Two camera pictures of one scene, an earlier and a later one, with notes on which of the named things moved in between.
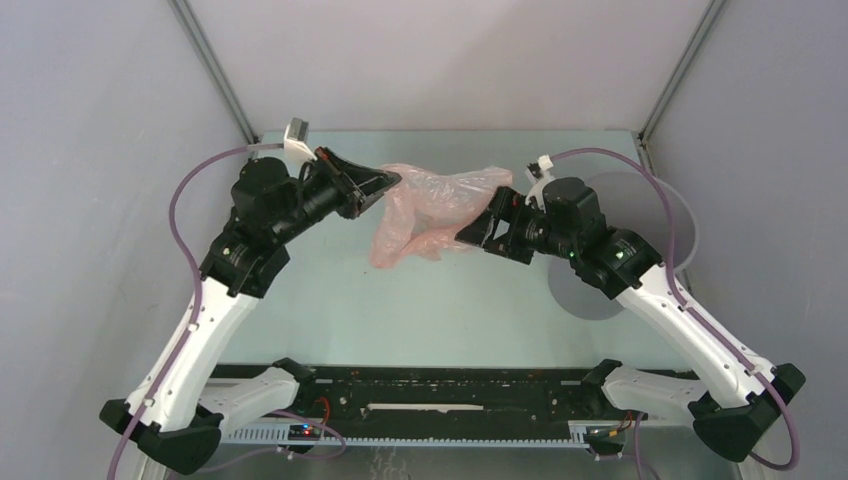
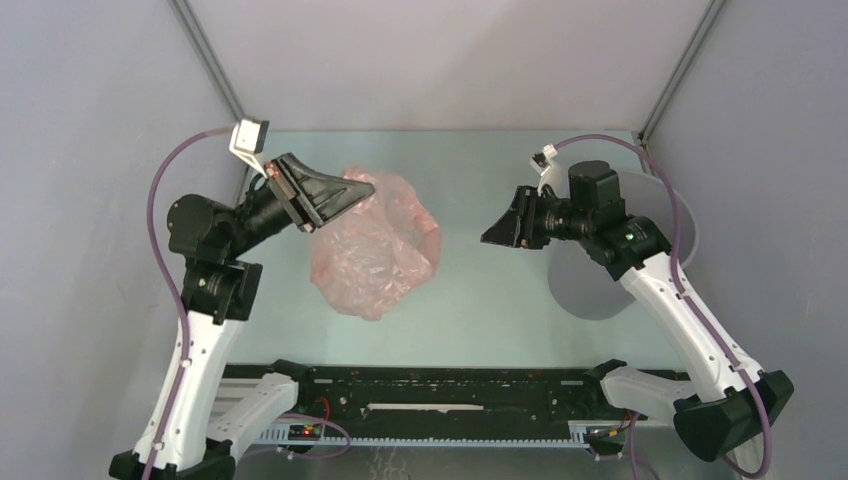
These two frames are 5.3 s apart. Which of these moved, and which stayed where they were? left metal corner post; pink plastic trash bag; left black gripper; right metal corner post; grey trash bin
Moved: left black gripper; pink plastic trash bag
Stayed: left metal corner post; right metal corner post; grey trash bin
